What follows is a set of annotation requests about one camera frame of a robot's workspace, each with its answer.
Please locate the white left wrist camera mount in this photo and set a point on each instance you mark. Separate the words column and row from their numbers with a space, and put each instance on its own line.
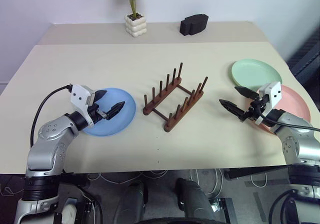
column 78, row 96

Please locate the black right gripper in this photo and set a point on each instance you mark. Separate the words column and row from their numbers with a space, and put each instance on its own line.
column 255, row 106

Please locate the black ribbed object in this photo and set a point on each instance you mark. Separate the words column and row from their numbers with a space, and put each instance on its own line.
column 306, row 59

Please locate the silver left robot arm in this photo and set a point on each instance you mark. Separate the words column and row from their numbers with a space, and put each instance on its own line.
column 45, row 144

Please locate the green plate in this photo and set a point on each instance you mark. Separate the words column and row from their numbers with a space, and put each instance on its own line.
column 252, row 71

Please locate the black table frame bar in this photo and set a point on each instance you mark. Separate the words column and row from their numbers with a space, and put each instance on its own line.
column 250, row 173

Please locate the white bubble plant pot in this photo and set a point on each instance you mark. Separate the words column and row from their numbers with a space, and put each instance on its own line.
column 135, row 26

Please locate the blue plate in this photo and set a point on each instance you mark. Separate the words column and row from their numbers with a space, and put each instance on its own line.
column 122, row 120

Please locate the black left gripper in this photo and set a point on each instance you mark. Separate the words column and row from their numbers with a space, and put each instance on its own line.
column 95, row 114

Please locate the wooden dish rack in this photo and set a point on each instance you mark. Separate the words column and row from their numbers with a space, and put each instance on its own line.
column 170, row 126

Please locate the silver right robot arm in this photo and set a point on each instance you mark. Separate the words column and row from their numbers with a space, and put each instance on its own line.
column 295, row 134

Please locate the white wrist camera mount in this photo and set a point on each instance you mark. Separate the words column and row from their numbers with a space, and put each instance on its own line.
column 78, row 96
column 275, row 91

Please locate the black foam block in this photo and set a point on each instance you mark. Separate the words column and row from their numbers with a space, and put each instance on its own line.
column 193, row 25

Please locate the dark rounded shape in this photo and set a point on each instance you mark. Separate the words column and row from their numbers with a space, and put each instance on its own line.
column 192, row 199
column 132, row 204

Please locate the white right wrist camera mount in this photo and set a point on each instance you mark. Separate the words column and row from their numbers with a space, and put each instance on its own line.
column 275, row 91

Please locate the pink red plate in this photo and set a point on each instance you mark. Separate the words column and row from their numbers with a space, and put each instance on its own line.
column 295, row 104

